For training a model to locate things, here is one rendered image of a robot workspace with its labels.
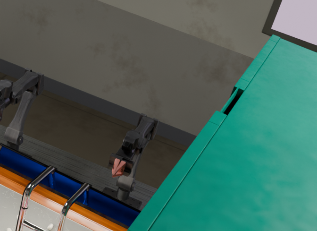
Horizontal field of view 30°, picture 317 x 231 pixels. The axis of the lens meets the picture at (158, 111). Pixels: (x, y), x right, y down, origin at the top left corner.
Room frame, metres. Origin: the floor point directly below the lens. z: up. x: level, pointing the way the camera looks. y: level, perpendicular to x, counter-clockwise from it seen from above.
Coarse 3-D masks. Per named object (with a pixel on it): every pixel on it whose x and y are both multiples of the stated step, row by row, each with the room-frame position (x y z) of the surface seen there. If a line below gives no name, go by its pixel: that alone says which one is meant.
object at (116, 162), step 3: (117, 159) 2.01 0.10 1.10; (114, 162) 2.01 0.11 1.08; (117, 162) 2.00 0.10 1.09; (114, 165) 1.99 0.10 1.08; (117, 165) 1.99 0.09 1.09; (114, 168) 1.97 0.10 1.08; (114, 171) 1.96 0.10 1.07; (126, 171) 2.02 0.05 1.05; (129, 171) 2.02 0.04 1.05; (123, 174) 2.02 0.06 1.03; (126, 174) 2.02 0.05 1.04
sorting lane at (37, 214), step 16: (0, 192) 2.03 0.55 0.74; (16, 192) 2.06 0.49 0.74; (0, 208) 1.93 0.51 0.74; (16, 208) 1.96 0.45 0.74; (32, 208) 1.99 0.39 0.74; (48, 208) 2.02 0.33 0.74; (0, 224) 1.84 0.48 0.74; (16, 224) 1.86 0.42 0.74; (48, 224) 1.92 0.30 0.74; (80, 224) 1.98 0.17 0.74
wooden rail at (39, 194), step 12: (0, 168) 2.16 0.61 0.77; (0, 180) 2.09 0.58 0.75; (12, 180) 2.10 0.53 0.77; (24, 180) 2.12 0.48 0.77; (36, 192) 2.07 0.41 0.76; (48, 192) 2.10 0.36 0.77; (48, 204) 2.04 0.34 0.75; (60, 204) 2.04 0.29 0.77; (72, 216) 2.01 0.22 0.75; (84, 216) 2.01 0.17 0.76; (96, 216) 2.04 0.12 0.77; (96, 228) 1.98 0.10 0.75; (108, 228) 1.99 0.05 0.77; (120, 228) 2.01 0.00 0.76
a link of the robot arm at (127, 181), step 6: (150, 132) 2.41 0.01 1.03; (144, 138) 2.40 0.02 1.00; (144, 144) 2.39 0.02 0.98; (138, 156) 2.36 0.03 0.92; (138, 162) 2.36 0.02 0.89; (132, 174) 2.31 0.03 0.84; (120, 180) 2.29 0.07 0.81; (126, 180) 2.29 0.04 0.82; (132, 180) 2.29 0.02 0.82; (120, 186) 2.29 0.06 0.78; (126, 186) 2.28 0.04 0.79
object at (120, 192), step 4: (104, 188) 2.36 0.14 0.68; (108, 188) 2.37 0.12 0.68; (120, 188) 2.31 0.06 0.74; (104, 192) 2.33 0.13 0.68; (108, 192) 2.34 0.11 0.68; (112, 192) 2.35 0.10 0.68; (116, 192) 2.36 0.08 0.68; (120, 192) 2.31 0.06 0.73; (124, 192) 2.30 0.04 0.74; (128, 192) 2.31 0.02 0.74; (112, 196) 2.32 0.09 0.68; (116, 196) 2.32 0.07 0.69; (120, 196) 2.30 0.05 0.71; (124, 196) 2.30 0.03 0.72; (128, 196) 2.32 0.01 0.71; (120, 200) 2.30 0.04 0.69; (124, 200) 2.31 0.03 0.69; (128, 200) 2.33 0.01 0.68; (132, 200) 2.34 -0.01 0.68; (136, 200) 2.35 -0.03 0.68; (128, 204) 2.30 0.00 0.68; (132, 204) 2.31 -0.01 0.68; (136, 204) 2.32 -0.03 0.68; (140, 204) 2.33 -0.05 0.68; (136, 208) 2.29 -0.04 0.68
